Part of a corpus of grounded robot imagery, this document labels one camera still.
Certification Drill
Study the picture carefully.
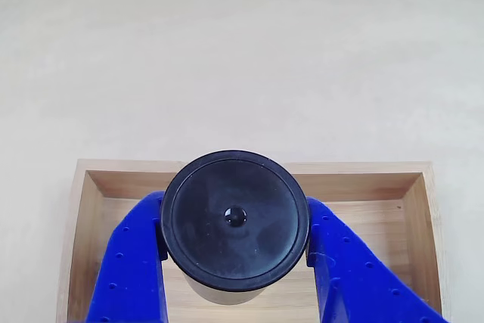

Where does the black plastic cylinder canister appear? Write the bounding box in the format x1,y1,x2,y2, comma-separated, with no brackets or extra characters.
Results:
160,149,311,306

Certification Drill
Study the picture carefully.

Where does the shallow wooden box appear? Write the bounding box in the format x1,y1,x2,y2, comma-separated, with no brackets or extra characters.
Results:
55,159,443,323

